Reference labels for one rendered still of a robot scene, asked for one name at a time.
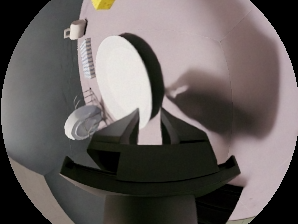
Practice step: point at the yellow sponge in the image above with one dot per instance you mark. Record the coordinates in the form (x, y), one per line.
(102, 4)

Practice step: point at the white mug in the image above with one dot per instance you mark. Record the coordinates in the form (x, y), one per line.
(77, 29)

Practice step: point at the blue and white checkered towel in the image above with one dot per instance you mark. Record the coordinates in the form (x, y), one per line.
(87, 60)

